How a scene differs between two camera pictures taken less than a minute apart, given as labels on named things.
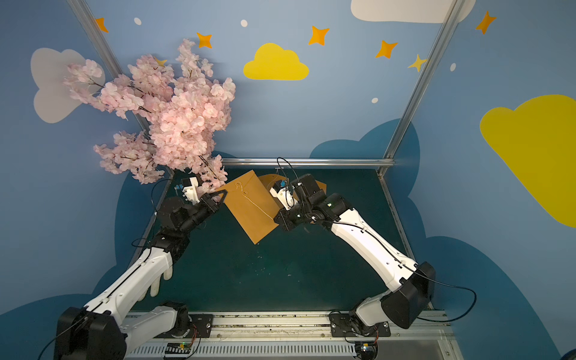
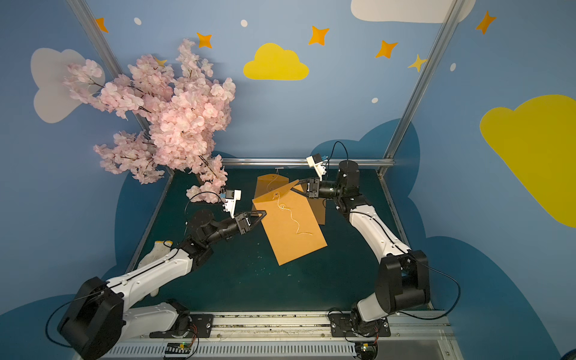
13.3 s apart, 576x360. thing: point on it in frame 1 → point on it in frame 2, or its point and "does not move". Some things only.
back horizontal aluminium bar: (307, 163) does not move
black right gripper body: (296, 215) → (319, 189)
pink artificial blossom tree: (182, 115) does not move
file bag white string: (238, 184) → (287, 208)
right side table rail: (400, 224) does not move
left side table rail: (170, 175) does not move
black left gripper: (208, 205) → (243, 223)
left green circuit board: (178, 347) does not move
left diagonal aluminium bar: (103, 46) does not move
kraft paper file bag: (268, 180) does not move
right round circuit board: (367, 349) does not move
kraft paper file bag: (252, 205) → (290, 223)
